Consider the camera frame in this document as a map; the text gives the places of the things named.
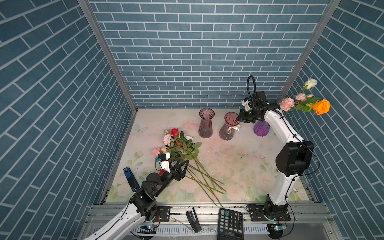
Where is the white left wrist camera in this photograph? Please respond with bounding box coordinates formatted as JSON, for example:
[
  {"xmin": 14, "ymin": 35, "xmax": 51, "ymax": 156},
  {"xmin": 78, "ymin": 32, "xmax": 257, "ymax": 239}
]
[{"xmin": 156, "ymin": 152, "xmax": 171, "ymax": 173}]

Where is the bunch of roses on table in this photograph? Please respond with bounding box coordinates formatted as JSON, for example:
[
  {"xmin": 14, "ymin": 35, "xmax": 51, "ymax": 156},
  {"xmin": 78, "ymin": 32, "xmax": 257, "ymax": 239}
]
[{"xmin": 152, "ymin": 128, "xmax": 226, "ymax": 206}]

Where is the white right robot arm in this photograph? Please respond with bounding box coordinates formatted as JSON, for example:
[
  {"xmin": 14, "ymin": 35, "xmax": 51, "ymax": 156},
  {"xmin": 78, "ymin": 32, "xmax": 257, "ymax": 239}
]
[{"xmin": 237, "ymin": 91, "xmax": 314, "ymax": 221}]

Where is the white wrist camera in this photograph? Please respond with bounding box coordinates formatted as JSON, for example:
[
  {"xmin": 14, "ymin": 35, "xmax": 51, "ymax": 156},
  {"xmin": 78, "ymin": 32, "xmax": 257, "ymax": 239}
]
[
  {"xmin": 242, "ymin": 100, "xmax": 252, "ymax": 112},
  {"xmin": 156, "ymin": 152, "xmax": 171, "ymax": 173}
]

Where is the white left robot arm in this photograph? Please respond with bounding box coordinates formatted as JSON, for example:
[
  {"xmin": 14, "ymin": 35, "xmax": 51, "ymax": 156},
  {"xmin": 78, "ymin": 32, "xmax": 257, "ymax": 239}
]
[{"xmin": 87, "ymin": 158, "xmax": 189, "ymax": 240}]

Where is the dark smoky glass vase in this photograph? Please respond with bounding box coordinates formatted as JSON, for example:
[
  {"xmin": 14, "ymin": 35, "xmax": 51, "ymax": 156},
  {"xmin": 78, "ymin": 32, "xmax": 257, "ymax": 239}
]
[{"xmin": 199, "ymin": 108, "xmax": 215, "ymax": 139}]

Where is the pink glass vase with twine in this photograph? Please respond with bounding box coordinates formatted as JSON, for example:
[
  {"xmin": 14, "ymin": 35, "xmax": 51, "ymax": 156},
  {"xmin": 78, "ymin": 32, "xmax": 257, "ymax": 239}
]
[{"xmin": 219, "ymin": 112, "xmax": 240, "ymax": 141}]

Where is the aluminium front rail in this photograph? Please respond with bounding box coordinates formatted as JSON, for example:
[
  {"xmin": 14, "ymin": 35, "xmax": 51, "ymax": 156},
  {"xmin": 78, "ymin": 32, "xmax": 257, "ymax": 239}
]
[{"xmin": 85, "ymin": 201, "xmax": 333, "ymax": 226}]

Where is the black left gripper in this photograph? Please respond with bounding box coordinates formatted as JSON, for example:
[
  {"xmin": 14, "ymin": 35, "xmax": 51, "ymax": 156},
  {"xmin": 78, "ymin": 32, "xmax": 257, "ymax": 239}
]
[{"xmin": 153, "ymin": 157, "xmax": 189, "ymax": 198}]

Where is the blue stapler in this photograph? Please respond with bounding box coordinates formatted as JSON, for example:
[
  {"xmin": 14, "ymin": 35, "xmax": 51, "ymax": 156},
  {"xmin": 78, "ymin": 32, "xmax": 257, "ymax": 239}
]
[{"xmin": 123, "ymin": 168, "xmax": 140, "ymax": 192}]

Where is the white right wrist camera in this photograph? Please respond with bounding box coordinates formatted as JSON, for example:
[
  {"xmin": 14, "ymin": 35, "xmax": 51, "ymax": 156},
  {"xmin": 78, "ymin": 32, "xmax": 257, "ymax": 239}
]
[{"xmin": 242, "ymin": 100, "xmax": 252, "ymax": 112}]

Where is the pink rose stem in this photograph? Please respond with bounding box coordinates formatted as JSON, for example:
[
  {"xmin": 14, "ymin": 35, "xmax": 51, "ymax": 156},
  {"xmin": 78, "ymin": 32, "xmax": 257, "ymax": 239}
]
[{"xmin": 279, "ymin": 93, "xmax": 314, "ymax": 112}]

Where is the black stapler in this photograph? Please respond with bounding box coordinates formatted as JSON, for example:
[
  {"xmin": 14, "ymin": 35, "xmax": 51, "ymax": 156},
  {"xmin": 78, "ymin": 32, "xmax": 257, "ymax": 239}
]
[{"xmin": 186, "ymin": 208, "xmax": 202, "ymax": 233}]

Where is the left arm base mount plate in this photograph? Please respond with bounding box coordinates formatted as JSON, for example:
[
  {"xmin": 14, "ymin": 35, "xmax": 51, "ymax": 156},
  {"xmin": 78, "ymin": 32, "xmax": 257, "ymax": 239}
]
[{"xmin": 148, "ymin": 206, "xmax": 171, "ymax": 223}]

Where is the white rose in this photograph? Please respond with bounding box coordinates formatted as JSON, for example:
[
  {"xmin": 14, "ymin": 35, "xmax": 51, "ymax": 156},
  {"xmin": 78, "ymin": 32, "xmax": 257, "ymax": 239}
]
[{"xmin": 301, "ymin": 78, "xmax": 318, "ymax": 94}]

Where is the orange rose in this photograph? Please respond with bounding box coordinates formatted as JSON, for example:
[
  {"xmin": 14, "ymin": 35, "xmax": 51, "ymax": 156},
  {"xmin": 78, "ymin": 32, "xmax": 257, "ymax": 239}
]
[{"xmin": 297, "ymin": 98, "xmax": 331, "ymax": 116}]

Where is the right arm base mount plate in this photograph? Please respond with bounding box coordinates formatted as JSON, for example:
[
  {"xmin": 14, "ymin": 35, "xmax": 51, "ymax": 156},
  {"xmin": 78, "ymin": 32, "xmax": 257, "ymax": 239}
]
[{"xmin": 246, "ymin": 204, "xmax": 291, "ymax": 222}]

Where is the black calculator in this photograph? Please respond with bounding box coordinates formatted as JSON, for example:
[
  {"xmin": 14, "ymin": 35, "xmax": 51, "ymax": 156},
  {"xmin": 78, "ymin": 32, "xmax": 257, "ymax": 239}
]
[{"xmin": 217, "ymin": 208, "xmax": 244, "ymax": 240}]

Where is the purple blue ribbed glass vase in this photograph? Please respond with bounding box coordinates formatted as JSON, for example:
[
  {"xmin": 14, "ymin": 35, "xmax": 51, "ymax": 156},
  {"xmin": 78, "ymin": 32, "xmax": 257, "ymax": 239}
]
[{"xmin": 253, "ymin": 121, "xmax": 271, "ymax": 137}]

